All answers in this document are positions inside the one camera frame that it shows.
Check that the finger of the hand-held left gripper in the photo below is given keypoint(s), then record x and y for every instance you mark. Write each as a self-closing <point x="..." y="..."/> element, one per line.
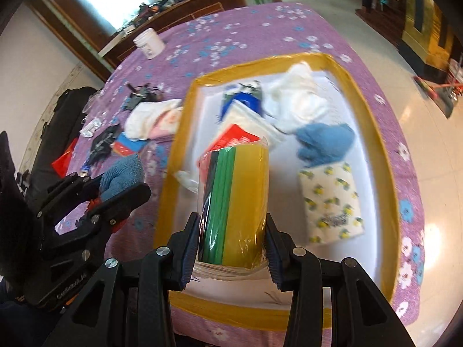
<point x="77" y="191"/>
<point x="119" y="206"/>

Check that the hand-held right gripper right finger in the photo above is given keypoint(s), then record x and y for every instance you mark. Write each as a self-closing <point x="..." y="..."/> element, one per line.
<point x="276" y="264"/>

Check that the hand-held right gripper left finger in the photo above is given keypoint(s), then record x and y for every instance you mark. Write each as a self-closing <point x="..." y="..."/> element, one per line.
<point x="188" y="260"/>

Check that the blue knit cloth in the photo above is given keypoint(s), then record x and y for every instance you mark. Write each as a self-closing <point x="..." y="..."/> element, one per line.
<point x="121" y="175"/>

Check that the red plastic bag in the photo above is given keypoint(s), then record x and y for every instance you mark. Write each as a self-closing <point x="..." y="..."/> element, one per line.
<point x="63" y="161"/>

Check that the black packaging bag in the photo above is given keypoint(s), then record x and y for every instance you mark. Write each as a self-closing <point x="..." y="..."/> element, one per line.
<point x="103" y="144"/>

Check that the colourful sponge cloth pack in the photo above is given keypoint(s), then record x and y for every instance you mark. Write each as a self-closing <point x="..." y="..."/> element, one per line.
<point x="246" y="202"/>

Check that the white plastic wrapper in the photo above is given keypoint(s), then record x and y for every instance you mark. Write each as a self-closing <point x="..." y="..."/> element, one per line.
<point x="188" y="180"/>

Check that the lemon print tissue pack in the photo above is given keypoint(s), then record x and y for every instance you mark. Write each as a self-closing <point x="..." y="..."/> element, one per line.
<point x="331" y="202"/>

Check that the white cloth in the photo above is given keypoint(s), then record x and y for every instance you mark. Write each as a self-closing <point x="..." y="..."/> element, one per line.
<point x="144" y="119"/>
<point x="300" y="97"/>

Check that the yellow-taped white box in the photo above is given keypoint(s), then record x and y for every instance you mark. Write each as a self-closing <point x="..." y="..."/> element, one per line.
<point x="365" y="188"/>

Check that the blue towel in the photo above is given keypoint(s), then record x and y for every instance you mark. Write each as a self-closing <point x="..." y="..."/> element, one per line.
<point x="322" y="144"/>

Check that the red label tissue pack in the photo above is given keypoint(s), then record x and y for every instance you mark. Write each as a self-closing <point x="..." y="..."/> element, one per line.
<point x="235" y="137"/>

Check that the blue tissue pack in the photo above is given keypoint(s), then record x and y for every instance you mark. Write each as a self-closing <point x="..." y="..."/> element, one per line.
<point x="247" y="101"/>

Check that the blue snack packet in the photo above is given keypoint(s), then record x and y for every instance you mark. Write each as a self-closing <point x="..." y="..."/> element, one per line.
<point x="86" y="168"/>

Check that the blue and red sponge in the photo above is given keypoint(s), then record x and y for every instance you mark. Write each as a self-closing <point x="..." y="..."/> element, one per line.
<point x="126" y="146"/>

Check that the clear plastic packet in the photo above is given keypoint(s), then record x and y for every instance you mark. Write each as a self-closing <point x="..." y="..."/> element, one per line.
<point x="90" y="127"/>

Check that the black sofa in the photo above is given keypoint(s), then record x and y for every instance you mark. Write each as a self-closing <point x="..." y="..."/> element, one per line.
<point x="61" y="115"/>

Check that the white plastic jar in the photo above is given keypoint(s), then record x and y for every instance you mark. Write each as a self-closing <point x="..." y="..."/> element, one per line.
<point x="149" y="45"/>

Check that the wooden mirror cabinet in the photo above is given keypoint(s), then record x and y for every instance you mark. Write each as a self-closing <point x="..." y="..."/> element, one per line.
<point x="173" y="11"/>

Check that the grey dustpan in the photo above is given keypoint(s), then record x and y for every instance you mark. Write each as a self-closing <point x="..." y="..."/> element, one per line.
<point x="446" y="106"/>

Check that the broom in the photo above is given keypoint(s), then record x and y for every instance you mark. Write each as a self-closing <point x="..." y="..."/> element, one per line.
<point x="425" y="85"/>

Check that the wooden stair platform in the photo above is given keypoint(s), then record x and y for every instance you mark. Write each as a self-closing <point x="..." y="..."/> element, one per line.
<point x="379" y="25"/>

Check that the red and white bucket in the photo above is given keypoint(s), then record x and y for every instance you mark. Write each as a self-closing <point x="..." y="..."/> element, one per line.
<point x="456" y="74"/>

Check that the gold pillar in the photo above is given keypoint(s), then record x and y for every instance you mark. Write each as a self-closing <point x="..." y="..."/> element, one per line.
<point x="425" y="32"/>

